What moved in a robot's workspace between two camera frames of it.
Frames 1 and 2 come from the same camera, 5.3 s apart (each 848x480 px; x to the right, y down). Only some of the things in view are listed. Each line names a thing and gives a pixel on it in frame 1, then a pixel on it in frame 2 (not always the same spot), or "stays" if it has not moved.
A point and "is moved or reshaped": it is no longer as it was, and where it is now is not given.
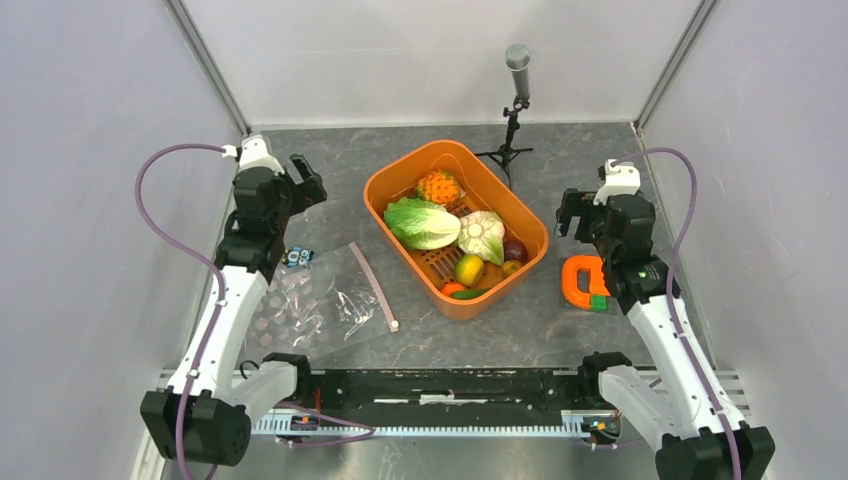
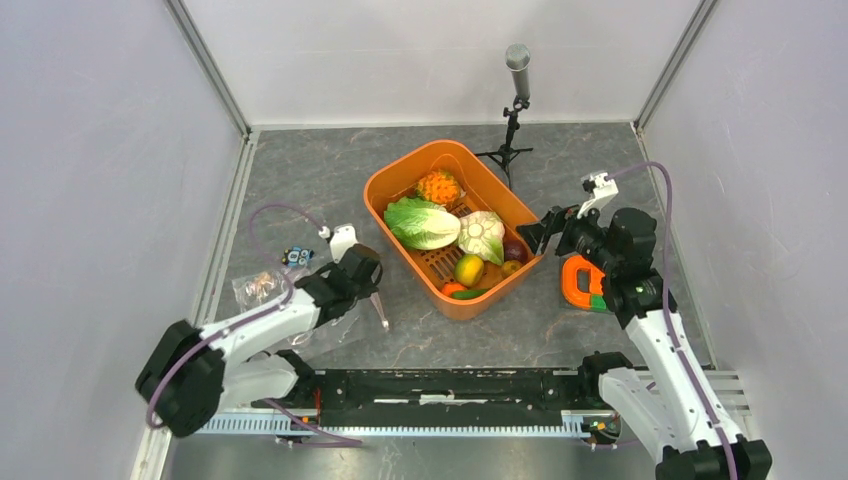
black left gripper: x=306 y=192 -> x=367 y=289
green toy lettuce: x=422 y=226 stays
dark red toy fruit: x=514 y=250 stays
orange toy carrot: x=449 y=287 stays
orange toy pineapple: x=439 y=186 stays
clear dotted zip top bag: x=317 y=303 is moved or reshaped
